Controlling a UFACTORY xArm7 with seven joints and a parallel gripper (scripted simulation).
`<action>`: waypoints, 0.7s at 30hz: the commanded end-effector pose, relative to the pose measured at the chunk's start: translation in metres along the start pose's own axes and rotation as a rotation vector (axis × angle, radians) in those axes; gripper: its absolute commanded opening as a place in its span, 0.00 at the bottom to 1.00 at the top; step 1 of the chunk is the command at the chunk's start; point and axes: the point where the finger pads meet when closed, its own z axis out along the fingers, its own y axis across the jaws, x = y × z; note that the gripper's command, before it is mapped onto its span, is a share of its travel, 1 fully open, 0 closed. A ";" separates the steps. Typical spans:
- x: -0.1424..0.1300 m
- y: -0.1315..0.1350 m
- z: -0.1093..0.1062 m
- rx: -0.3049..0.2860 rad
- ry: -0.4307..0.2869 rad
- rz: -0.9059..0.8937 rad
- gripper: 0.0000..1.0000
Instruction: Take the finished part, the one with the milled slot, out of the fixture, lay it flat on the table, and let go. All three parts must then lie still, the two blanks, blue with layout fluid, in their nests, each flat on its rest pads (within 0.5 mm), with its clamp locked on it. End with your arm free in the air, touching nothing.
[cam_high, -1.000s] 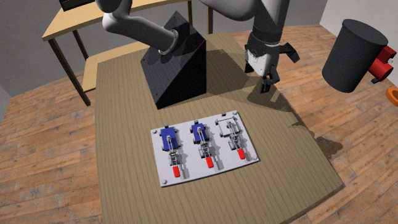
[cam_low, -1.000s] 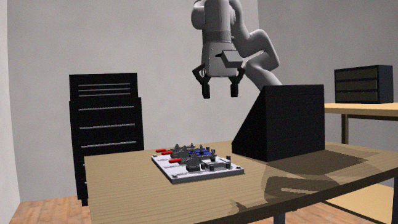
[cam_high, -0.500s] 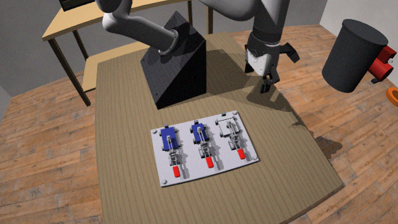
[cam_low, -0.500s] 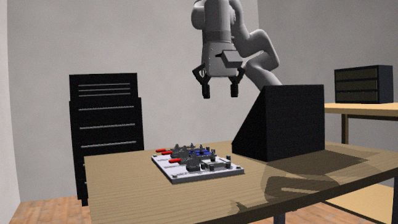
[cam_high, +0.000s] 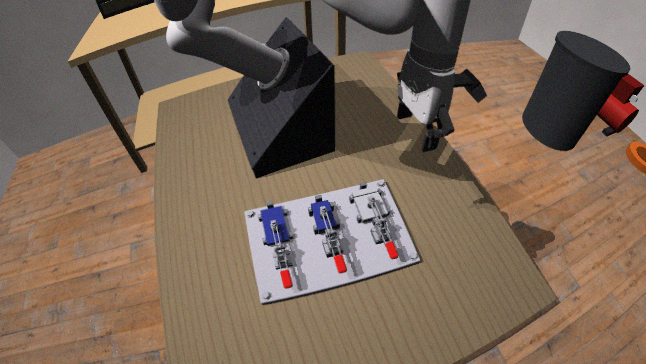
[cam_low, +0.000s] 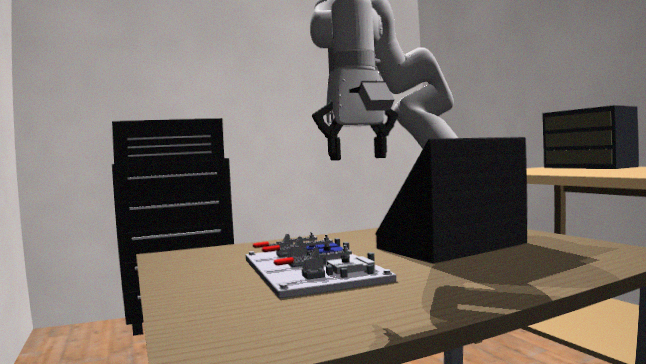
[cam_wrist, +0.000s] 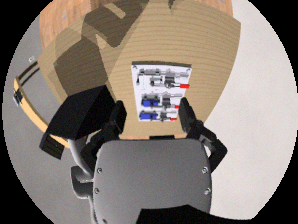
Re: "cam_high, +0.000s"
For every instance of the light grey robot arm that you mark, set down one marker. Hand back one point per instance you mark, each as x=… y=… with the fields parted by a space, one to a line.
x=436 y=36

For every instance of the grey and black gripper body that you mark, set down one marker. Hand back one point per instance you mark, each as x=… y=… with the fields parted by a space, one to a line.
x=423 y=89

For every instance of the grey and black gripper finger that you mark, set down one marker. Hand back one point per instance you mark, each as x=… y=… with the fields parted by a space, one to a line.
x=444 y=129
x=403 y=110

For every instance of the blue rectangular block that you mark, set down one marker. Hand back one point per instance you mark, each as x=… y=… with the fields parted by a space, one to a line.
x=274 y=213
x=320 y=222

